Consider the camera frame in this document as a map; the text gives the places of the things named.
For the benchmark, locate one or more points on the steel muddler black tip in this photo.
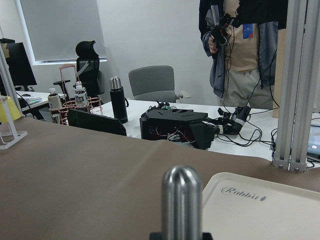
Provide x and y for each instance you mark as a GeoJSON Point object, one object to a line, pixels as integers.
{"type": "Point", "coordinates": [181, 204]}

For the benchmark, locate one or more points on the black device on desk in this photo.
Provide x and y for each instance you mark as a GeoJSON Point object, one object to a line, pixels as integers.
{"type": "Point", "coordinates": [163, 122]}

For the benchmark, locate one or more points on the grey office chair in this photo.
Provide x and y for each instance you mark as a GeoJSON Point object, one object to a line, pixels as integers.
{"type": "Point", "coordinates": [153, 83]}

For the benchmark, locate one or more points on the black thermos bottle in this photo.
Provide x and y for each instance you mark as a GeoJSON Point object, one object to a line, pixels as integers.
{"type": "Point", "coordinates": [118, 100]}

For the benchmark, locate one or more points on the black office chair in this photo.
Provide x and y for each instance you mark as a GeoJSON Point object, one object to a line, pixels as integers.
{"type": "Point", "coordinates": [87, 69]}

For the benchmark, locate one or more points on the cream rabbit tray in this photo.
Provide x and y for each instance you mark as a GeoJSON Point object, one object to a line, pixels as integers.
{"type": "Point", "coordinates": [237, 207]}

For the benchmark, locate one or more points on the standing person in jacket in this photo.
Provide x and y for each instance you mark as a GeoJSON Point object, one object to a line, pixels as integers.
{"type": "Point", "coordinates": [243, 70]}

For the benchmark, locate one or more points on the copper wire bottle rack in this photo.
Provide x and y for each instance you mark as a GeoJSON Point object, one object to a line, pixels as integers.
{"type": "Point", "coordinates": [59, 110]}

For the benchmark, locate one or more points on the aluminium frame post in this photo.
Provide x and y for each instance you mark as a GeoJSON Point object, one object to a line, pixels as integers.
{"type": "Point", "coordinates": [300, 51]}

